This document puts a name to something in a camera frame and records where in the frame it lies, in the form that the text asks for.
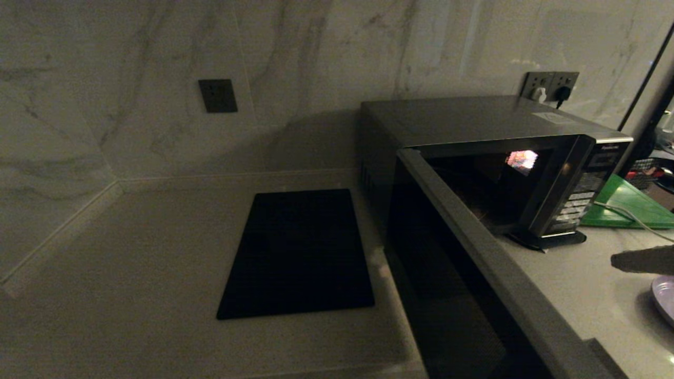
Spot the purple plastic plate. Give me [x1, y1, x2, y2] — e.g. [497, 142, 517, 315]
[651, 274, 674, 329]

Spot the green plastic cutting board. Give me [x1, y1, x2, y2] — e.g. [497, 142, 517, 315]
[580, 173, 674, 230]

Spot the dark cloth pad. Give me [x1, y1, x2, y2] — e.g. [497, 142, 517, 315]
[507, 230, 588, 253]

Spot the black glass induction cooktop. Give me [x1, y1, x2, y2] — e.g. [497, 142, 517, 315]
[215, 188, 376, 321]

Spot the white power cable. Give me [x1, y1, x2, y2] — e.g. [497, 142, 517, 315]
[594, 201, 674, 243]

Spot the metal shopping cart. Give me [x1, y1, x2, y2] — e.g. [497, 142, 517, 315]
[626, 155, 674, 193]

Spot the grey double wall socket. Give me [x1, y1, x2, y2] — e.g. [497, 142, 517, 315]
[521, 71, 581, 104]

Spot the dark single wall socket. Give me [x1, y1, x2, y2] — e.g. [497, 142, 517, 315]
[197, 78, 239, 114]

